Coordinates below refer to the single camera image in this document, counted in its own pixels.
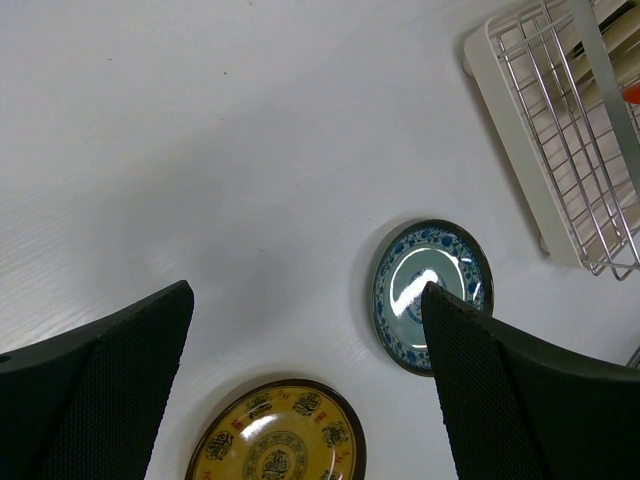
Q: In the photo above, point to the yellow patterned plate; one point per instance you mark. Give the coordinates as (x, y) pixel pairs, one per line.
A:
(286, 429)

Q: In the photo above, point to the cream floral plate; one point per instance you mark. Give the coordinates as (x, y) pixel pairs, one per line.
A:
(621, 41)

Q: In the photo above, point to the orange plate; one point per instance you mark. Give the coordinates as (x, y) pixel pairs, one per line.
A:
(631, 94)

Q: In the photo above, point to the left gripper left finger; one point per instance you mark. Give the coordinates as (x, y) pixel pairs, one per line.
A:
(88, 403)

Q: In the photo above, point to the wire dish rack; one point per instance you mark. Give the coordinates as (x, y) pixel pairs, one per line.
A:
(578, 168)

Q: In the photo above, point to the blue white patterned plate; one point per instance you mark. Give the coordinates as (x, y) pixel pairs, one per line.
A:
(426, 251)

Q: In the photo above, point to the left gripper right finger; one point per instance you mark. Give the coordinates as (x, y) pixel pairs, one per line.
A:
(518, 407)

